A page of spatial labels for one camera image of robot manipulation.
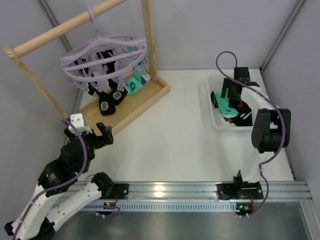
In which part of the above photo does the black sport sock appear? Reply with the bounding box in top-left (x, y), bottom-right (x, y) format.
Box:
top-left (86, 51), bottom-right (117, 116)
top-left (106, 61), bottom-right (128, 106)

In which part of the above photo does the mint green sock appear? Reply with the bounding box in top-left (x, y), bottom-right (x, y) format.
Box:
top-left (215, 91), bottom-right (239, 118)
top-left (125, 58), bottom-right (151, 96)

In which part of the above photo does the purple round clip hanger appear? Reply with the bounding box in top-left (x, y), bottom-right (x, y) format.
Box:
top-left (60, 7), bottom-right (148, 92)

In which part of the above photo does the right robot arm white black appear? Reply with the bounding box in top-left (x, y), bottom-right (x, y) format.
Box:
top-left (219, 66), bottom-right (291, 200)

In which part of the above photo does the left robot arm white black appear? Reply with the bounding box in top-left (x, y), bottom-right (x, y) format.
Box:
top-left (4, 120), bottom-right (114, 240)

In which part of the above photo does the mint green sock in basket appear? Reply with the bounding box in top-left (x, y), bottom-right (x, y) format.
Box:
top-left (215, 91), bottom-right (239, 118)

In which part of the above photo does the white plastic basket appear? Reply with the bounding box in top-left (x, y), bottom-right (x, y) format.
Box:
top-left (206, 75), bottom-right (269, 132)

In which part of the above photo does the wooden hanging rack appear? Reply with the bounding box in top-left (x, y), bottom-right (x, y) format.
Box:
top-left (4, 0), bottom-right (170, 135)

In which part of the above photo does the black white striped sock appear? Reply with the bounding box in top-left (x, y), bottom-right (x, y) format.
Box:
top-left (230, 111), bottom-right (253, 127)

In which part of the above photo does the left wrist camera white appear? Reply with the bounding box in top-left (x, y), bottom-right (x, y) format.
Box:
top-left (70, 113), bottom-right (93, 134)

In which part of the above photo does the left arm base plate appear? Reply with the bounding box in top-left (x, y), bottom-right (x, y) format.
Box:
top-left (108, 183), bottom-right (130, 200)

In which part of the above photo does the aluminium mounting rail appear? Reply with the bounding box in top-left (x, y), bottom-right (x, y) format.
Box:
top-left (57, 181), bottom-right (313, 201)

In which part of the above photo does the white slotted cable duct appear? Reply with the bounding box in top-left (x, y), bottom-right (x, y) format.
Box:
top-left (52, 202), bottom-right (253, 213)

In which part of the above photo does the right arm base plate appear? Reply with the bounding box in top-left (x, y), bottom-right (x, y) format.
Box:
top-left (217, 182), bottom-right (264, 200)

